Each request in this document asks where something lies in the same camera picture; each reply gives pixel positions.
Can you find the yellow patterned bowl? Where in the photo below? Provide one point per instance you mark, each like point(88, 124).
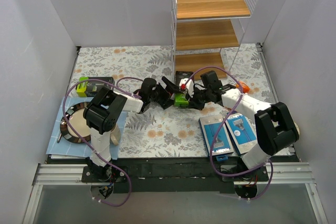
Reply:
point(297, 129)

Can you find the blue harry's razor box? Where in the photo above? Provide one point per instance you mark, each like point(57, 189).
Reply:
point(241, 133)
point(213, 134)

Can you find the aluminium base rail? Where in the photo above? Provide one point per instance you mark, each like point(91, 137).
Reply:
point(71, 174)

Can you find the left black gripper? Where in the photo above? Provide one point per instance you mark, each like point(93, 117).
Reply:
point(163, 94)

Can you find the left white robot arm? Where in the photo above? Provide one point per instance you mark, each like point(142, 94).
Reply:
point(103, 111)

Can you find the floral table mat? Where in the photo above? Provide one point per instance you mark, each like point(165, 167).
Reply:
point(171, 132)

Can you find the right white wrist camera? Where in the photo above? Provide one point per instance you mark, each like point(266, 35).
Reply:
point(187, 86)

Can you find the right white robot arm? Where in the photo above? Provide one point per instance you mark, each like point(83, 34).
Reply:
point(275, 128)

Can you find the blue checked cloth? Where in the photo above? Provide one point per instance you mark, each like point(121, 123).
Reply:
point(66, 148)

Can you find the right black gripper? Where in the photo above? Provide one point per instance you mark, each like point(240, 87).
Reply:
point(193, 98)

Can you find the orange BIC razor pack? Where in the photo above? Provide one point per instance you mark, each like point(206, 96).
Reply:
point(243, 85)

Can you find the blue Harry's razor box left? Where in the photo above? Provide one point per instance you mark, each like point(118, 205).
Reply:
point(213, 134)

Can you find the white wire wooden shelf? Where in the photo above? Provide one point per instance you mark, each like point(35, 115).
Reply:
point(203, 29)

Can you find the blue Harry's razor box right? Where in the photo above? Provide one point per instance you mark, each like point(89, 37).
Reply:
point(241, 133)

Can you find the beige ceramic mug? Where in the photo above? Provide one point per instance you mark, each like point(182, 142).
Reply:
point(115, 135)

